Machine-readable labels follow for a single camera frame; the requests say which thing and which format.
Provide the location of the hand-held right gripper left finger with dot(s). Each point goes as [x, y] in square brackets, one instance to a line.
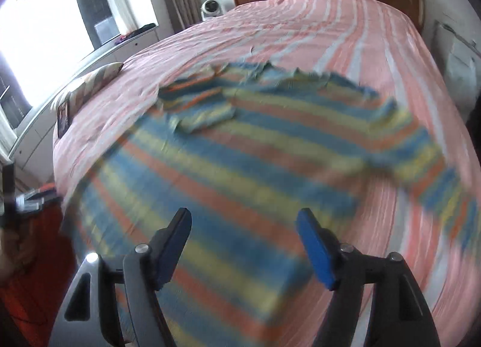
[171, 257]

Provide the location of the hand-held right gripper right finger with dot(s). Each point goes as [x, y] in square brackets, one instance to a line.
[315, 249]

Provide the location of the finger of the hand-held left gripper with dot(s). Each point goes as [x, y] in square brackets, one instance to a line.
[35, 199]

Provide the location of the striped blue yellow orange shirt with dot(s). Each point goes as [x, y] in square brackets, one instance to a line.
[244, 166]

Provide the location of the dark phone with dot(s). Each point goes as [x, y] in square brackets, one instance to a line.
[62, 118]

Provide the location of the striped pillow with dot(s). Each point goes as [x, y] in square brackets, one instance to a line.
[90, 82]

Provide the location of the white window bench cabinet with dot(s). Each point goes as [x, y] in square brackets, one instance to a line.
[124, 46]

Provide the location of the window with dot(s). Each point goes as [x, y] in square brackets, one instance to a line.
[49, 20]

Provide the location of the dark cloth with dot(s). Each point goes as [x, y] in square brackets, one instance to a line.
[137, 31]

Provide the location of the bed with pink striped sheet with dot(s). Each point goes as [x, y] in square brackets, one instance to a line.
[319, 31]

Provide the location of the white plastic bag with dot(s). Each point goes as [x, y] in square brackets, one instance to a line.
[464, 69]

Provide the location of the white round camera device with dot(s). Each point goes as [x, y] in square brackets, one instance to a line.
[211, 9]

